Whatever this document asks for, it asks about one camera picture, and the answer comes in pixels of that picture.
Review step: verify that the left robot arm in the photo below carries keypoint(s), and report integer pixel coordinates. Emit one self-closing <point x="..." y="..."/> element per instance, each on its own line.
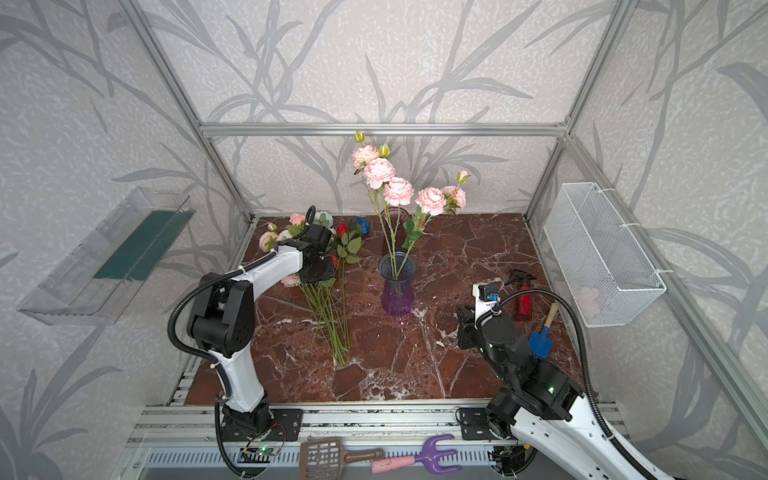
<point x="216" y="320"/>

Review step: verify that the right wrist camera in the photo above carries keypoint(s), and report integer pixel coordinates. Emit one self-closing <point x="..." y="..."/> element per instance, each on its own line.
<point x="487" y="302"/>

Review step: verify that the clear plastic wall shelf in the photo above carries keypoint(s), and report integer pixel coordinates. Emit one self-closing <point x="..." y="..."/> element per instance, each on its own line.
<point x="96" y="282"/>

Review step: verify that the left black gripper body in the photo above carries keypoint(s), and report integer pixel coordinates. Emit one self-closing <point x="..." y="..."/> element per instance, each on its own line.
<point x="327" y="267"/>

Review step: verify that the dark red glass vase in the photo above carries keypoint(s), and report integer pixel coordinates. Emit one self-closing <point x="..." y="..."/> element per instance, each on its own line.
<point x="394" y="228"/>

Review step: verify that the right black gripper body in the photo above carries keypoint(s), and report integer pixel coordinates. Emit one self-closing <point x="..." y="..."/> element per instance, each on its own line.
<point x="469" y="327"/>

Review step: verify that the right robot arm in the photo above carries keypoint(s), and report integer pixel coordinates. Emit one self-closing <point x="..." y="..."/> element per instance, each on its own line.
<point x="539" y="404"/>

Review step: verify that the purple pink garden fork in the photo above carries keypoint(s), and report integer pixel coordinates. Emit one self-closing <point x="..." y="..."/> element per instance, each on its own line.
<point x="429" y="456"/>

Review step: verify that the brown plastic scoop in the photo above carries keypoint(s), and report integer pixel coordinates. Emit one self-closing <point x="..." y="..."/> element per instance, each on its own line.
<point x="326" y="458"/>

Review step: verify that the bunch of artificial flowers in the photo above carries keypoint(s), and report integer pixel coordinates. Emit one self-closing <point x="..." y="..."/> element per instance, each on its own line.
<point x="327" y="299"/>

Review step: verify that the purple glass vase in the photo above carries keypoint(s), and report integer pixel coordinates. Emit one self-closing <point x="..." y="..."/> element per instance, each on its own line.
<point x="397" y="297"/>

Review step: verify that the pink flower stem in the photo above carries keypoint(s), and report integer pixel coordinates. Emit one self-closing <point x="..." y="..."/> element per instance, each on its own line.
<point x="385" y="188"/>
<point x="432" y="202"/>

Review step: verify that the blue garden trowel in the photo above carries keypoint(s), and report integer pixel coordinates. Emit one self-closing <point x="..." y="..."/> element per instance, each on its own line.
<point x="539" y="342"/>

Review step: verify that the white wire mesh basket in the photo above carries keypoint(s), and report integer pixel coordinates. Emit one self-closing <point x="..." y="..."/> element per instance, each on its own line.
<point x="609" y="275"/>

